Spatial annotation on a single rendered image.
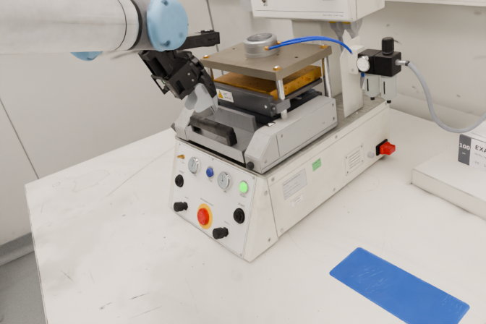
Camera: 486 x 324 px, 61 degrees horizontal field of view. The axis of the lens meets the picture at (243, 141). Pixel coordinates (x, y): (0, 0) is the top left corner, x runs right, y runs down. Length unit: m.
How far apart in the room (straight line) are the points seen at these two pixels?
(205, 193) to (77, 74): 1.49
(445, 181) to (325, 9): 0.48
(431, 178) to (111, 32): 0.78
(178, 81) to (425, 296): 0.61
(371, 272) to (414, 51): 0.75
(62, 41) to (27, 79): 1.82
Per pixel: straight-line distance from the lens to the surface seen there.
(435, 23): 1.33
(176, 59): 0.85
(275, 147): 0.85
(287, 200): 0.92
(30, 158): 2.47
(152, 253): 1.03
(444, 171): 1.08
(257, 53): 0.97
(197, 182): 1.03
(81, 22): 0.54
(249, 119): 0.92
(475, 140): 1.07
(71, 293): 1.03
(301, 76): 0.96
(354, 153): 1.08
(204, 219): 1.00
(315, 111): 0.92
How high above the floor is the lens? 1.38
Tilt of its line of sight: 27 degrees down
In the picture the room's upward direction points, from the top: 12 degrees counter-clockwise
